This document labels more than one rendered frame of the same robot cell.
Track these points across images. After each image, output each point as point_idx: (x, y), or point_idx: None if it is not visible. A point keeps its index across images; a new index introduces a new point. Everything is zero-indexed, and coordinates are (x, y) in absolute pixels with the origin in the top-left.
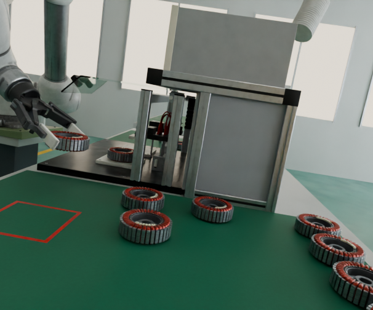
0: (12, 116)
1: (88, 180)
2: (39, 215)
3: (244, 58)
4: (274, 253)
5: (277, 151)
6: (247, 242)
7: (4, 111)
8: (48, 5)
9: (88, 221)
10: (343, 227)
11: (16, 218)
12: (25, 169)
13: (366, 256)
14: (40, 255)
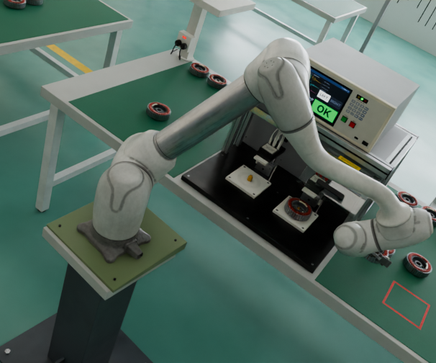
0: (139, 229)
1: (332, 253)
2: (401, 299)
3: (396, 118)
4: None
5: (395, 168)
6: None
7: (136, 230)
8: (257, 104)
9: (405, 282)
10: (392, 184)
11: (406, 308)
12: (311, 279)
13: (423, 205)
14: None
